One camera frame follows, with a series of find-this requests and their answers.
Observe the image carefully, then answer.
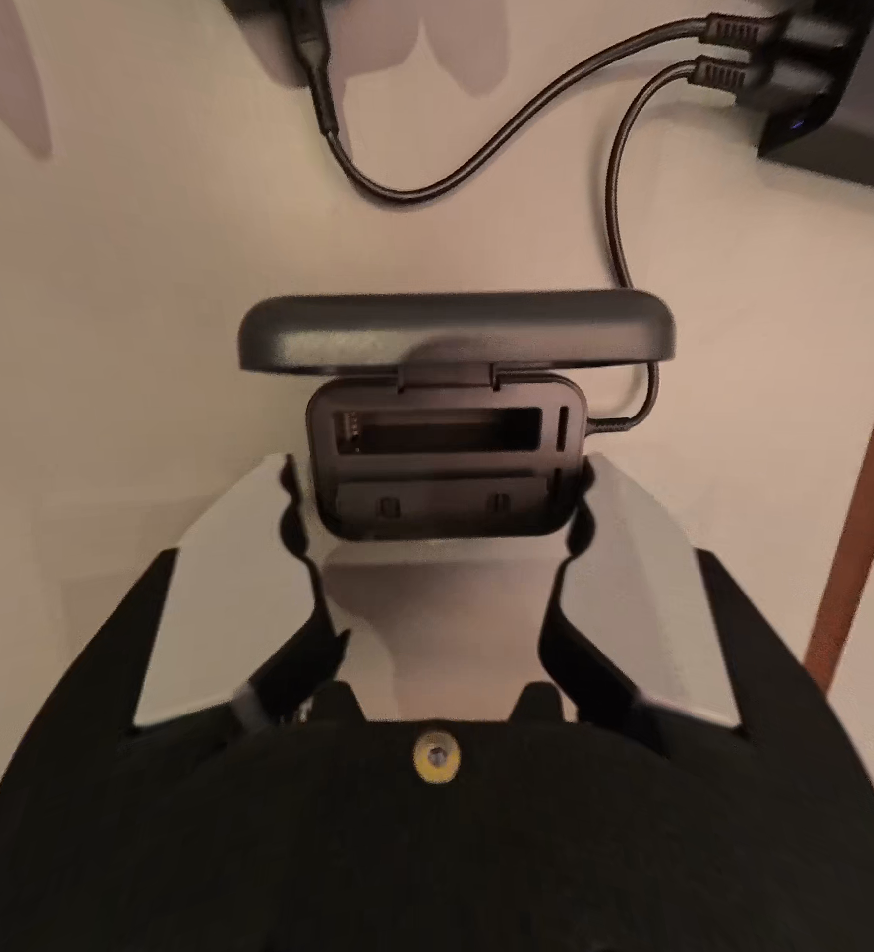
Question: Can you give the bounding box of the blue trimmed black battery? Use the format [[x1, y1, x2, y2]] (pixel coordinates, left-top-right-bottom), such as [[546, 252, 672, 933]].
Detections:
[[333, 476, 558, 538]]

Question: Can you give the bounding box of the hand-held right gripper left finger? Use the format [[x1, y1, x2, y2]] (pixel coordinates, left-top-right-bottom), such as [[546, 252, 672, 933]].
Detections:
[[132, 452, 352, 737]]

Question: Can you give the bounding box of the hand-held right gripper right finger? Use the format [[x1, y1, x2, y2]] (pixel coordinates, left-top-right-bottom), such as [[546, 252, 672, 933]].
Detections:
[[537, 454, 744, 745]]

